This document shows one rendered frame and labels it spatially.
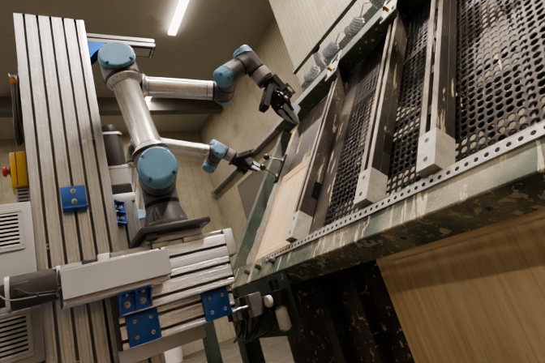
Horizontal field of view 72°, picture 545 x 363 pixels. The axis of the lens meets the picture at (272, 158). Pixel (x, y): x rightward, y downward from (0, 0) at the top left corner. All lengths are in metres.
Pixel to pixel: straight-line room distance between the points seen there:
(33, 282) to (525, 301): 1.28
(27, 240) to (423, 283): 1.25
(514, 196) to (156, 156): 0.93
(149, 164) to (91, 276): 0.35
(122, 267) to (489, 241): 0.99
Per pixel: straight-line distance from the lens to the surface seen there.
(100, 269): 1.08
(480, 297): 1.28
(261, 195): 2.40
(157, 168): 1.18
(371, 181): 1.22
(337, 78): 2.14
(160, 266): 1.10
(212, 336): 2.10
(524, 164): 0.86
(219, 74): 1.41
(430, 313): 1.41
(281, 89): 1.45
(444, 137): 1.09
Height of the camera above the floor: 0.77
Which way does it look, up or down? 18 degrees up
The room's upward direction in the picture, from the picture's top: 18 degrees counter-clockwise
